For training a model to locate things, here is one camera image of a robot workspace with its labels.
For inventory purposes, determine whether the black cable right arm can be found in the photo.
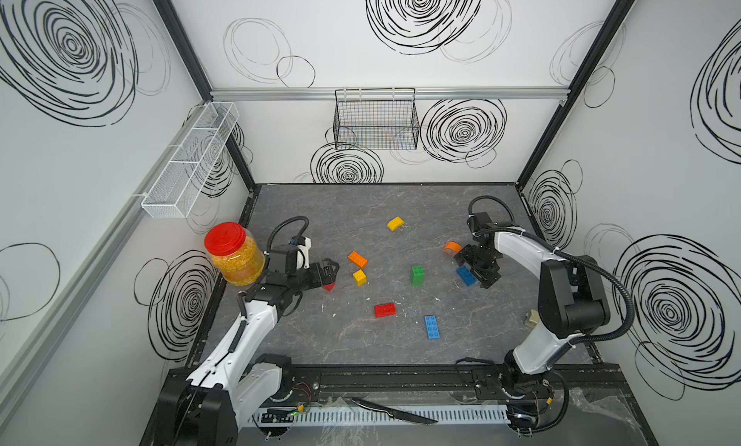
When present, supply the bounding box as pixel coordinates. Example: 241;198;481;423
467;195;636;346

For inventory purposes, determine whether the plastic jar red lid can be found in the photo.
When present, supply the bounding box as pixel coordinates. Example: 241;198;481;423
204;222;266;287

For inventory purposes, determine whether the light blue lego brick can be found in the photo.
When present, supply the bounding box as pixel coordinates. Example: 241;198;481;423
424;315;440;340

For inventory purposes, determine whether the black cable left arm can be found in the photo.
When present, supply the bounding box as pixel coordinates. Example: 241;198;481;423
265;215;311;256

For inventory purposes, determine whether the white wire shelf basket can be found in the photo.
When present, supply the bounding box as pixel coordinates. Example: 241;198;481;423
141;102;239;220

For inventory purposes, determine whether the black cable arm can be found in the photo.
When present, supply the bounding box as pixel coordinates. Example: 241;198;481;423
265;215;311;256
467;195;636;346

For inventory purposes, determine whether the white slotted cable duct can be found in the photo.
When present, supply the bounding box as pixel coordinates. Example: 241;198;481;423
247;405;511;428

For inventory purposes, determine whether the yellow square lego brick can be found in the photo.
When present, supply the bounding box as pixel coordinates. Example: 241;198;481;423
353;270;368;287

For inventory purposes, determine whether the orange long lego brick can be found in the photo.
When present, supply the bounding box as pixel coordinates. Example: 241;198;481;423
349;251;369;270

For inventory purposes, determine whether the orange round lego piece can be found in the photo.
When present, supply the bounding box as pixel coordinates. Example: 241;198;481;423
443;242;462;257

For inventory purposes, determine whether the small glass jar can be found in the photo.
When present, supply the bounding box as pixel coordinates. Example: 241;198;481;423
524;309;540;329

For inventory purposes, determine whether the dark blue lego brick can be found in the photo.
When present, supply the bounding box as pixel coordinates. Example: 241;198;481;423
457;266;477;287

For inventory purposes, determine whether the yellow curved lego brick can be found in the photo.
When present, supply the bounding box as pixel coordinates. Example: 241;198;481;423
387;216;405;232

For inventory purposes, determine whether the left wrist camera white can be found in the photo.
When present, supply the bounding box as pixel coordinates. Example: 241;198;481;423
295;236;312;269

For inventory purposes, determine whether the red flat lego brick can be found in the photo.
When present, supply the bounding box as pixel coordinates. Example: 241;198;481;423
374;302;397;319

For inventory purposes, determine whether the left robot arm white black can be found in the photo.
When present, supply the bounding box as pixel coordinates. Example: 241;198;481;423
151;258;340;445

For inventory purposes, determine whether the green tall lego brick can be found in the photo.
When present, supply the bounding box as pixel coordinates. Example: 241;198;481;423
410;266;425;287

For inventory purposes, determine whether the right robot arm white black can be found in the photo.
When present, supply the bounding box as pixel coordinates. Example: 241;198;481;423
446;227;611;397

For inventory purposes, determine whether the black wire basket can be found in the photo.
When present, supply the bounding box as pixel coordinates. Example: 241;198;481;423
332;87;421;151

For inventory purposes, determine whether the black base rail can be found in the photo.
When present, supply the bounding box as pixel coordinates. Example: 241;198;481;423
237;356;626;401

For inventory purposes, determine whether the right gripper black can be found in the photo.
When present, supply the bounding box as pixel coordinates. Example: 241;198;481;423
452;243;499;287

